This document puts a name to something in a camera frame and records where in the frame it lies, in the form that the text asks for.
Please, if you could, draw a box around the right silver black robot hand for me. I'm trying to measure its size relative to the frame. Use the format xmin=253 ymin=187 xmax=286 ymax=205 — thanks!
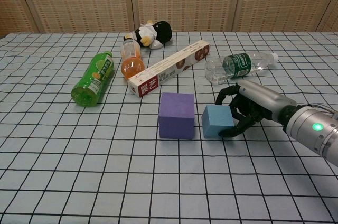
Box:
xmin=215 ymin=80 xmax=299 ymax=139

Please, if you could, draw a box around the medium blue foam cube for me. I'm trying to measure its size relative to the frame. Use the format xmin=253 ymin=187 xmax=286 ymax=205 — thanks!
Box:
xmin=202 ymin=104 xmax=235 ymax=138

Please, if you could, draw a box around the large purple foam cube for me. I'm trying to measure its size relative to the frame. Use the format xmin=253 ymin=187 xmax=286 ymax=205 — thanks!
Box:
xmin=157 ymin=92 xmax=195 ymax=140

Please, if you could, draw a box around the clear water bottle green label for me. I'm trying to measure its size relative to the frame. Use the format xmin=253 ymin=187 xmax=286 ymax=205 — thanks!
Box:
xmin=205 ymin=52 xmax=279 ymax=85

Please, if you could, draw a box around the long white baking paper box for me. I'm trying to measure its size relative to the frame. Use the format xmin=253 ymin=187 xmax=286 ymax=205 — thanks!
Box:
xmin=127 ymin=40 xmax=211 ymax=99

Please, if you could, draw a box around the black and white plush toy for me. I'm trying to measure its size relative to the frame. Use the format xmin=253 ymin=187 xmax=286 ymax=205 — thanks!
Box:
xmin=123 ymin=19 xmax=173 ymax=50

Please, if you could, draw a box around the orange drink bottle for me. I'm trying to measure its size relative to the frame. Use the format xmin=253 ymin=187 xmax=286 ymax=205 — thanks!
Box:
xmin=120 ymin=38 xmax=146 ymax=81

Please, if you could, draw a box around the green drink bottle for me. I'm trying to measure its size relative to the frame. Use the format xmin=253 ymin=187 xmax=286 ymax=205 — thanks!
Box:
xmin=71 ymin=51 xmax=115 ymax=107

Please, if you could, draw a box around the light blue checked tablecloth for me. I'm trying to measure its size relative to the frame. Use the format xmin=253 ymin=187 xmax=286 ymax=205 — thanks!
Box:
xmin=0 ymin=32 xmax=338 ymax=224

